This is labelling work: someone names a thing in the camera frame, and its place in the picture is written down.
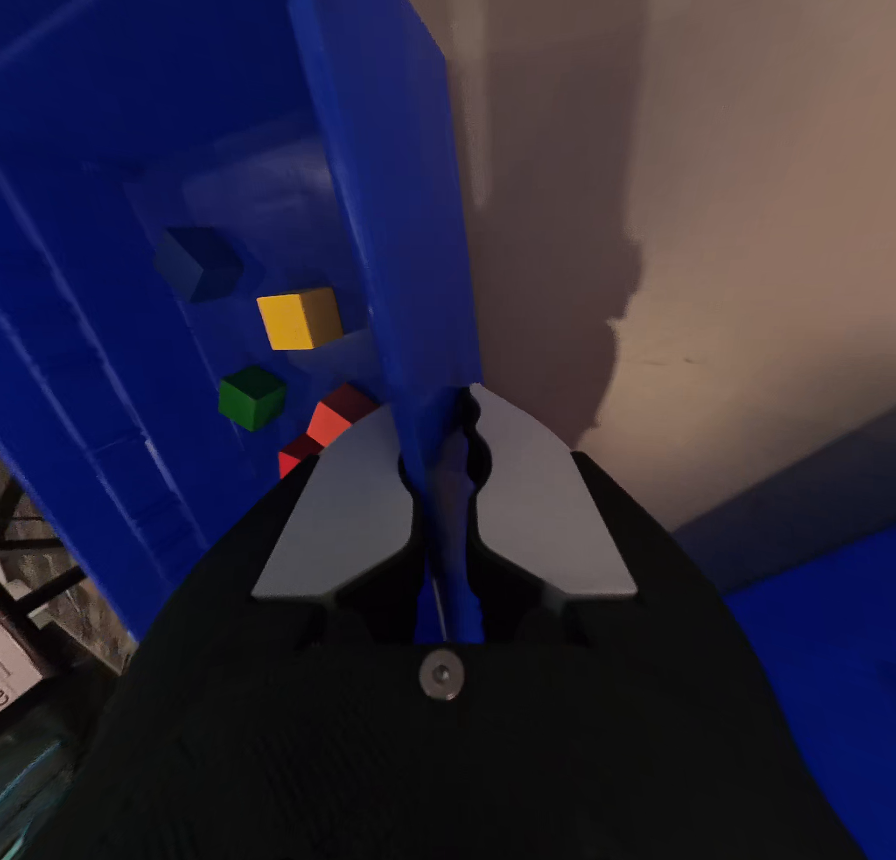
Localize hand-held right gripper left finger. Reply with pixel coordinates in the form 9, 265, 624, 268
251, 405, 421, 602

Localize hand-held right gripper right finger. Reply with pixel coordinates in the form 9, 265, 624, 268
458, 383, 639, 598

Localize red wooden cube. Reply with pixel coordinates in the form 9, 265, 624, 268
278, 433, 324, 481

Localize orange wooden cube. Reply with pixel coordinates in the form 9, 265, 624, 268
307, 383, 379, 448

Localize green wooden cube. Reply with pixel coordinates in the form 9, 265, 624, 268
217, 365, 288, 433

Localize yellow wooden cube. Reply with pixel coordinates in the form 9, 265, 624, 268
256, 287, 344, 351

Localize blue wooden cube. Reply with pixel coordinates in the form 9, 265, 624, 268
153, 226, 245, 304

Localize blue plastic bin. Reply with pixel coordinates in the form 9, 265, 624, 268
0, 0, 487, 645
672, 429, 896, 860

